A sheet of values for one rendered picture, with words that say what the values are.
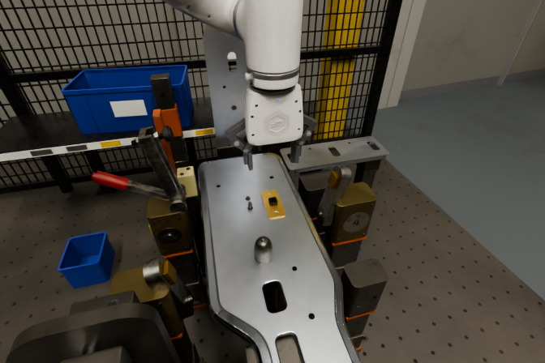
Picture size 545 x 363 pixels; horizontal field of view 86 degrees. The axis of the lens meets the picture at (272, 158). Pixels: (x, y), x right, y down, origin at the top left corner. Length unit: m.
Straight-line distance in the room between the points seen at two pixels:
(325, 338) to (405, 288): 0.49
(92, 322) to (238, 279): 0.27
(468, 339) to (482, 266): 0.25
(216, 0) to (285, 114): 0.20
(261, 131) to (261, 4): 0.19
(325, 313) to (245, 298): 0.13
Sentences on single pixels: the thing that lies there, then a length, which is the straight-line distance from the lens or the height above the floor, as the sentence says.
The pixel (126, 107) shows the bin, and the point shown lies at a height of 1.10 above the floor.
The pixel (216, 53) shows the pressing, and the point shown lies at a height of 1.26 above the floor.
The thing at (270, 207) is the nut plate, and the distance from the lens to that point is 0.64.
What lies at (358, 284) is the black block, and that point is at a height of 0.99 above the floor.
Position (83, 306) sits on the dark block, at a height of 1.12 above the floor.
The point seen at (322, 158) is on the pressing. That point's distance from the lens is 0.79.
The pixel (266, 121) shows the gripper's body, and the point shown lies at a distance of 0.49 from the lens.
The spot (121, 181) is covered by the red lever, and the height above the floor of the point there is 1.13.
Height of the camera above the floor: 1.46
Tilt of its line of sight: 36 degrees down
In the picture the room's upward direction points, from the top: straight up
